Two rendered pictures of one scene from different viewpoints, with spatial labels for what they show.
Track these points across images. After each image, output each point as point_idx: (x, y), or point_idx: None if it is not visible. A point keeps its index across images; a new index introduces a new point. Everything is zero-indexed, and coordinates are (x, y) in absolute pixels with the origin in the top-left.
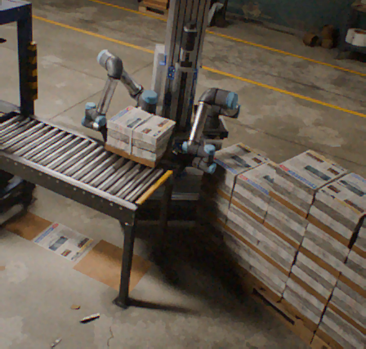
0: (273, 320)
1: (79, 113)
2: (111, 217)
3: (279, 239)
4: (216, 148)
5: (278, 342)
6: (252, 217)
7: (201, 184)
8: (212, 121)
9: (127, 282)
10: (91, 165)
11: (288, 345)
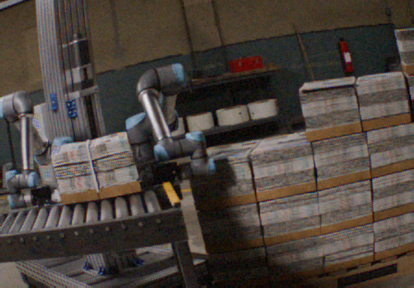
0: (376, 285)
1: None
2: None
3: (346, 186)
4: (176, 178)
5: (398, 286)
6: (298, 193)
7: (198, 213)
8: (149, 148)
9: None
10: (66, 216)
11: (407, 282)
